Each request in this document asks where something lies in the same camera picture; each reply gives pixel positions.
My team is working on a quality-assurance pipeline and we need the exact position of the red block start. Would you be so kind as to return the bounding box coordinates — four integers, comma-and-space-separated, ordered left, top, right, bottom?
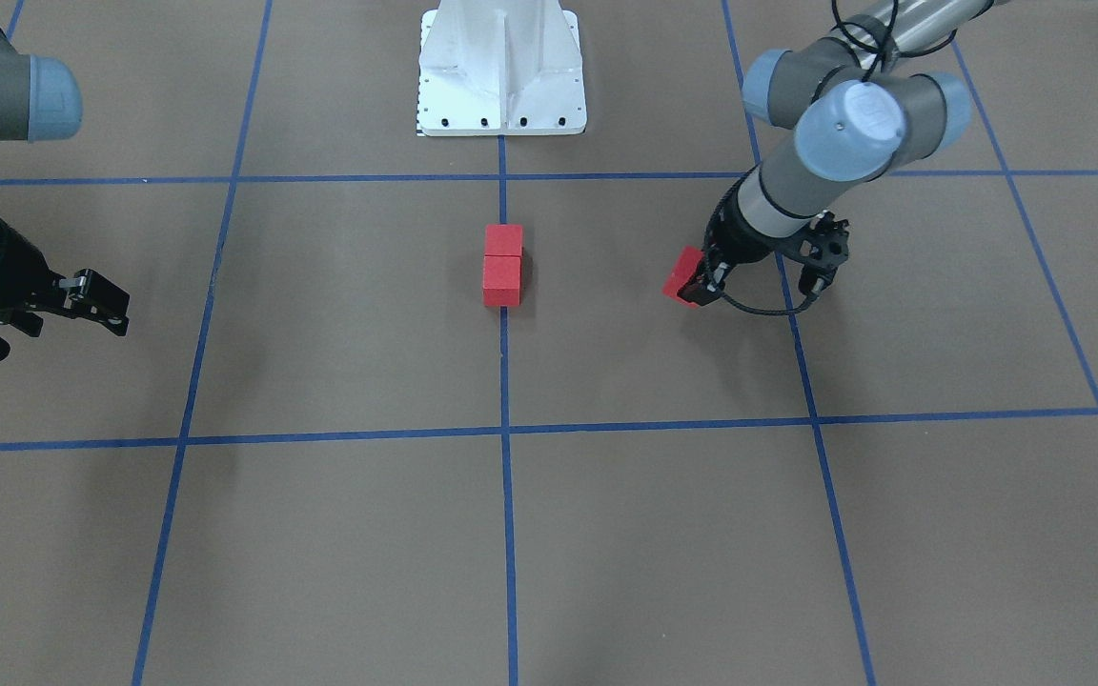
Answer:
482, 254, 523, 308

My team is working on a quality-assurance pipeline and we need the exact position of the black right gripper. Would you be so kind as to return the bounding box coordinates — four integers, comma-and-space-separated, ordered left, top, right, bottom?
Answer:
0, 220, 131, 361

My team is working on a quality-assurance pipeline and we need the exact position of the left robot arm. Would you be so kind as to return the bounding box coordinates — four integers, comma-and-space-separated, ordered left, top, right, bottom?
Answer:
663, 1, 993, 310

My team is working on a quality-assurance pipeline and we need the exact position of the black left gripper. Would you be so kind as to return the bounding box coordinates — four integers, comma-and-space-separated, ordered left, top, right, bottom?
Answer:
682, 185, 803, 307

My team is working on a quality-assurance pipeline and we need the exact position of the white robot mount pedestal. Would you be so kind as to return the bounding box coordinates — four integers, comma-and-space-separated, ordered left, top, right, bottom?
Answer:
416, 1, 589, 136

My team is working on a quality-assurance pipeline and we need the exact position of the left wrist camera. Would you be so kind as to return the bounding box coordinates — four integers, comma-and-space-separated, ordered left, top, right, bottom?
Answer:
787, 210, 849, 299

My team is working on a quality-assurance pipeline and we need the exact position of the red block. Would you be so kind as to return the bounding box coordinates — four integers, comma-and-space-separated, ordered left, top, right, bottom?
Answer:
483, 223, 524, 257
661, 246, 704, 310

